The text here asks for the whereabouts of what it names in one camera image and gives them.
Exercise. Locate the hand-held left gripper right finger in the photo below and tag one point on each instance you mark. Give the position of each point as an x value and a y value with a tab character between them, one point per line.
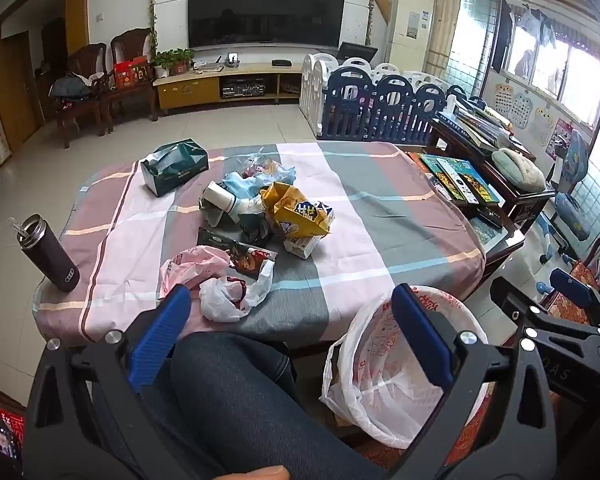
422	332

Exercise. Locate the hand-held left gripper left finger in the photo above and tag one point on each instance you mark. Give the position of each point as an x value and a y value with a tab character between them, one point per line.
160	332

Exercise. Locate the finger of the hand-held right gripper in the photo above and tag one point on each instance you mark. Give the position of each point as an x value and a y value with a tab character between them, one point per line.
572	287
512	300

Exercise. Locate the white waste bin with liner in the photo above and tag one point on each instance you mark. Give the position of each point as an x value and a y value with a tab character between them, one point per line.
370	375

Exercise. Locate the pink plastic bag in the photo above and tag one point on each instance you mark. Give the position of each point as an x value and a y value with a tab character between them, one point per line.
190	267

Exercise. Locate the white plastic bag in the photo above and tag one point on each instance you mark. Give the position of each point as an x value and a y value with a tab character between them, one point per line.
225	300

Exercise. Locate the dark red snack wrapper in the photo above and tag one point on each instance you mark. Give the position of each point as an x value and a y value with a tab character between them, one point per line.
245	255

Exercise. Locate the white blue striped paper cup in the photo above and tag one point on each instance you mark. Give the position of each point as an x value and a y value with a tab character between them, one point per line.
220	202

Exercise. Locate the small yellow white drink carton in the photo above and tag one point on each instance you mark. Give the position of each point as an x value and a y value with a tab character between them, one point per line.
302	246

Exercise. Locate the yellow snack bag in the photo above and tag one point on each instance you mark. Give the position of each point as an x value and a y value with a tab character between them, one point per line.
295	210

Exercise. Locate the person's left hand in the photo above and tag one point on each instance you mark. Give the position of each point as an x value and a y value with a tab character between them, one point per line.
262	474

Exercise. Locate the blue floor toy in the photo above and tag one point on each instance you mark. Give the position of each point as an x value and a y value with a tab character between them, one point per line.
545	287

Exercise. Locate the glass-top wooden coffee table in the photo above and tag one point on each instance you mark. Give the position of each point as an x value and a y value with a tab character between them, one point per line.
500	240

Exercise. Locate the small black box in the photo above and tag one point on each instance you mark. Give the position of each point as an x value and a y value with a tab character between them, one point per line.
490	216

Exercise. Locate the dark wooden side table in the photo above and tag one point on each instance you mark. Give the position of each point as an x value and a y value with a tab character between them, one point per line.
525	205

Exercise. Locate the person's jeans leg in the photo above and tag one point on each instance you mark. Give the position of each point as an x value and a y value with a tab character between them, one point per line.
240	400

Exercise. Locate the plaid tablecloth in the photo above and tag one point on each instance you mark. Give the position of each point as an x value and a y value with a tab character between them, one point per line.
380	220

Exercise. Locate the black tumbler with straw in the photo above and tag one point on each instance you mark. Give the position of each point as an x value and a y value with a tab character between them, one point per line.
50	260

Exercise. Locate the green picture book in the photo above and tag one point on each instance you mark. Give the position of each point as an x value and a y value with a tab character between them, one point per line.
450	167

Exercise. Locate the green tissue box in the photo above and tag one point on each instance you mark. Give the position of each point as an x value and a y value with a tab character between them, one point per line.
175	167

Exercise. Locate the orange picture book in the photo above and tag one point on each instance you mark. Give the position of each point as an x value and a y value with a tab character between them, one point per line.
419	162

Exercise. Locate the stack of books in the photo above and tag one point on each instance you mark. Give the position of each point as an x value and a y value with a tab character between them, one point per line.
480	122

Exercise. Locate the window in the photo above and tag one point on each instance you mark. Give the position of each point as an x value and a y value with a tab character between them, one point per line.
570	70

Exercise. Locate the dark wooden armchair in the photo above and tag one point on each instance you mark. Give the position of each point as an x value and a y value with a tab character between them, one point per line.
82	110
130	100

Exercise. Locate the yellow wooden tv cabinet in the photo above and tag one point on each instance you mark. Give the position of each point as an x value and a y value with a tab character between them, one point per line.
190	92

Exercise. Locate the audio amplifier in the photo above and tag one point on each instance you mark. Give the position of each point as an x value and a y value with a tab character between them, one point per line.
243	89

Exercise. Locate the dark bag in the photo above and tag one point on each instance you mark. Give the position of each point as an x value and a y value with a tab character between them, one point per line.
70	87

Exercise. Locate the red gift box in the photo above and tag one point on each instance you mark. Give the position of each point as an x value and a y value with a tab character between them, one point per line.
131	72

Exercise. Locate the hanging clothes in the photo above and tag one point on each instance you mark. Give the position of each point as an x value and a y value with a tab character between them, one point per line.
502	35

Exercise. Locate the white play fence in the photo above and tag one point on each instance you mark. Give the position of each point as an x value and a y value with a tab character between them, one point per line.
312	90

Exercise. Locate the green potted plant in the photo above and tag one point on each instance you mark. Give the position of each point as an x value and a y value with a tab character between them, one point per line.
174	59

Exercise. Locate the wooden door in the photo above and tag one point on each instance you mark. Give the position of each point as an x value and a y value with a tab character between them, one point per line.
17	95

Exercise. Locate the small desk device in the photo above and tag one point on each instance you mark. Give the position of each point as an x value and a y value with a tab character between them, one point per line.
233	60

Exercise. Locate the black monitor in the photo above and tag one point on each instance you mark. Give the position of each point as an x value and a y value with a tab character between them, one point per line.
357	52

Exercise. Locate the beige curtain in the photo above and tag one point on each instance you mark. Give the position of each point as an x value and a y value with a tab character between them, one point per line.
445	20

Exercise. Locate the black set-top box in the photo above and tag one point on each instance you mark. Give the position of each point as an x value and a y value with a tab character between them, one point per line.
281	62

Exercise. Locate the white floor-standing air conditioner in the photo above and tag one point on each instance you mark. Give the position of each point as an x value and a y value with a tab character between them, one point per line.
410	20

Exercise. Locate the ivy garland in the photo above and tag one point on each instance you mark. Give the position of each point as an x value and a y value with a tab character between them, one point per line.
372	0
153	5

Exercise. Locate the large black television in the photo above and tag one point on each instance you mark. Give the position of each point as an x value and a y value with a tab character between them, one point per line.
265	7

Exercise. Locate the pink wall poster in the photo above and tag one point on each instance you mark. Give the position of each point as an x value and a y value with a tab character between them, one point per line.
562	140

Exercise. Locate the wall chart poster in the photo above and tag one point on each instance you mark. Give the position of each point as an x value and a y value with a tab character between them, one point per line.
503	96
523	110
542	127

